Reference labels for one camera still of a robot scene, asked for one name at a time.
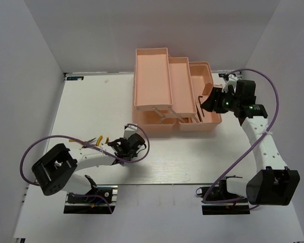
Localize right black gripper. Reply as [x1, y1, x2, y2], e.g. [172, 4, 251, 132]
[200, 87, 240, 114]

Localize long brown hex key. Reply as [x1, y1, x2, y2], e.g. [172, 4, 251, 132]
[198, 95, 205, 117]

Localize yellow needle-nose pliers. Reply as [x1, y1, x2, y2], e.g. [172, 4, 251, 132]
[96, 135, 109, 147]

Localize pink plastic toolbox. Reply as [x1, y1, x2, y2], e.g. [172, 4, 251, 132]
[132, 48, 222, 134]

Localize short-leg brown hex key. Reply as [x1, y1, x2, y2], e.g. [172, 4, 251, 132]
[181, 116, 200, 124]

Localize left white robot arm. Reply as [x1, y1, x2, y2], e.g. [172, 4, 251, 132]
[32, 133, 147, 202]

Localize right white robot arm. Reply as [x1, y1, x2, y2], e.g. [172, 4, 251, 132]
[201, 80, 300, 206]

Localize yellow side cutter pliers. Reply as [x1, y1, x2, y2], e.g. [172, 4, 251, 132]
[68, 138, 96, 148]

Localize left blue table label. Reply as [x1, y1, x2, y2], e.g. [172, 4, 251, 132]
[66, 76, 84, 81]

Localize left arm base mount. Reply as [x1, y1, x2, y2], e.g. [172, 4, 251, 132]
[63, 185, 118, 215]

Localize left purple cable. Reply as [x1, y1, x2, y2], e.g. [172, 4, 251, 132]
[19, 124, 150, 213]

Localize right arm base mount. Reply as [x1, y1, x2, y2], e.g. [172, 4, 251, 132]
[202, 186, 250, 216]

